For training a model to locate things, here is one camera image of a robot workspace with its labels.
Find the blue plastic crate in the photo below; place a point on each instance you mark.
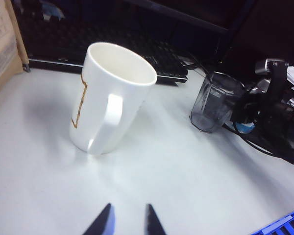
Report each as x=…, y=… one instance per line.
x=284, y=225

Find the white ceramic mug with text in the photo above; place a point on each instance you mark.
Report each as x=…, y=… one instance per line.
x=100, y=110

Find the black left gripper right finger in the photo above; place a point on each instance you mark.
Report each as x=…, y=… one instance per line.
x=153, y=222

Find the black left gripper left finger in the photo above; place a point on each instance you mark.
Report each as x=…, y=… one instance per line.
x=105, y=222

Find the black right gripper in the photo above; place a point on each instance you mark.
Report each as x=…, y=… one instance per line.
x=279, y=122

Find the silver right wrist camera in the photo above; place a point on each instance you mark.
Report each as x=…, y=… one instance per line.
x=275, y=71

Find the black HSD monitor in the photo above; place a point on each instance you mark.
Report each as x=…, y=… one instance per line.
x=279, y=24

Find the black computer keyboard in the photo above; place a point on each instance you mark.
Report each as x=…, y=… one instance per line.
x=88, y=44

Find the beige desk calendar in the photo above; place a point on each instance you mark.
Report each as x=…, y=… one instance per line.
x=2, y=49

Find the large black computer monitor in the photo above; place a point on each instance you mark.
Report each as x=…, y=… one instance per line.
x=198, y=9

